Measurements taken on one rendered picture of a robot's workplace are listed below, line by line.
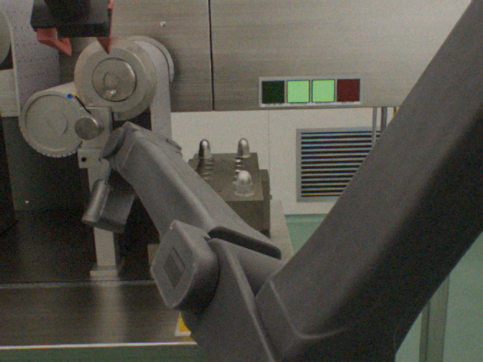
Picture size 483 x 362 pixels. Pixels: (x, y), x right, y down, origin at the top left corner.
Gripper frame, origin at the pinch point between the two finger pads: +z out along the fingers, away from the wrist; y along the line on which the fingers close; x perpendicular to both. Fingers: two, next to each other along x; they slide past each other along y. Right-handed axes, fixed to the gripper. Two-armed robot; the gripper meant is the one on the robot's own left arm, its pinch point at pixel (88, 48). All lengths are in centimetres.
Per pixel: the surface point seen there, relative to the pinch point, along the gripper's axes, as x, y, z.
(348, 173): 104, 95, 275
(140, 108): 0.2, 4.6, 17.6
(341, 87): 20, 47, 43
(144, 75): 4.1, 5.8, 13.2
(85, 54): 7.8, -4.3, 11.3
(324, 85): 20, 43, 42
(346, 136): 124, 93, 258
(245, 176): -10.6, 23.1, 25.4
